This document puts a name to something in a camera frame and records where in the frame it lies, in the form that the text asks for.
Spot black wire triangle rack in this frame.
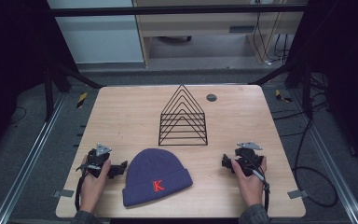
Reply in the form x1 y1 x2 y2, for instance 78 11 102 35
158 83 209 147

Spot person's left hand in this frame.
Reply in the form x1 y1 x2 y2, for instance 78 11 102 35
79 154 112 215

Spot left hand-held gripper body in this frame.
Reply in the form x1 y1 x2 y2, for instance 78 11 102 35
79 142 113 179

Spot person's right hand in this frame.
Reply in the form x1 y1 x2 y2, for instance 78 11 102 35
230 156 268 208

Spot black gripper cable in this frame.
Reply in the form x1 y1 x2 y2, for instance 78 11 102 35
74 170 90 213
250 167 271 213

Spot aluminium floor rail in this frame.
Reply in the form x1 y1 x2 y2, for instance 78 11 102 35
288 89 358 224
0 92 69 224

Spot white cabinet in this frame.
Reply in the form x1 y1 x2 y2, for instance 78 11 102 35
47 0 145 65

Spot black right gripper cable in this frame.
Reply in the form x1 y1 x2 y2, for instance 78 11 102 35
250 167 271 213

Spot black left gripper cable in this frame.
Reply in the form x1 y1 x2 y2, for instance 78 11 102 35
74 170 90 213

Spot light wooden desk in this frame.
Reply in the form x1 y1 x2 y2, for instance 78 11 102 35
131 0 306 68

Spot grey tape strip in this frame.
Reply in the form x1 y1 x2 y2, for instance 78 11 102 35
286 189 310 200
52 189 76 199

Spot dark curtain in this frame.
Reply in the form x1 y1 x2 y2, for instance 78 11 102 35
285 0 358 175
0 0 79 162

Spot black floor cable loop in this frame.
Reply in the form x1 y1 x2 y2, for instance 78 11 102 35
291 105 340 209

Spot purple knit beanie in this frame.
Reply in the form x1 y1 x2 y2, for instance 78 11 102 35
121 147 194 208

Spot yellow black striped tape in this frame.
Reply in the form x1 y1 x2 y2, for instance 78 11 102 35
274 89 293 104
76 91 89 109

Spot black horizontal frame bar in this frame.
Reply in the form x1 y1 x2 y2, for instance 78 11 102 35
50 4 308 18

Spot hanging desk cables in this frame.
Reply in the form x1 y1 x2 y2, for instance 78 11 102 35
252 11 291 67

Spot black metal stand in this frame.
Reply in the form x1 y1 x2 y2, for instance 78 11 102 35
42 61 104 123

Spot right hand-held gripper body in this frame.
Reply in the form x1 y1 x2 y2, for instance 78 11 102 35
233 141 266 177

